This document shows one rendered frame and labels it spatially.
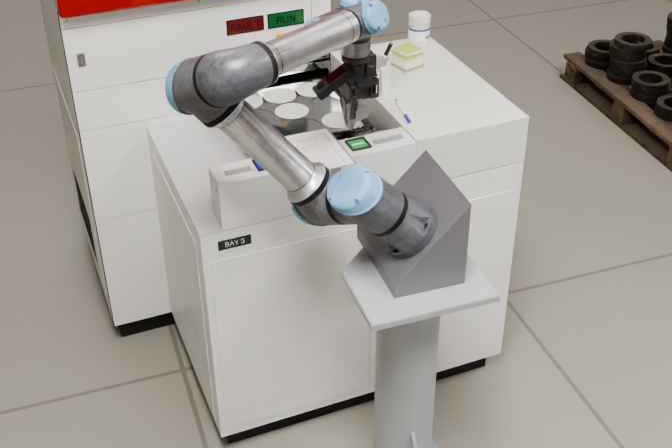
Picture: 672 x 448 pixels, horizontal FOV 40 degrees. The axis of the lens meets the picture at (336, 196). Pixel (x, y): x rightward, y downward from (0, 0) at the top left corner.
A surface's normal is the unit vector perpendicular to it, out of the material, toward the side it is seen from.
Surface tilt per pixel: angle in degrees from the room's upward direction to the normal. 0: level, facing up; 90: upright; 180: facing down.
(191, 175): 0
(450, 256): 90
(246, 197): 90
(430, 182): 46
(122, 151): 90
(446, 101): 0
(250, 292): 90
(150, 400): 0
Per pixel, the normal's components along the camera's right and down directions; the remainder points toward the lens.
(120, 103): 0.37, 0.50
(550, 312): 0.00, -0.84
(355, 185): -0.60, -0.46
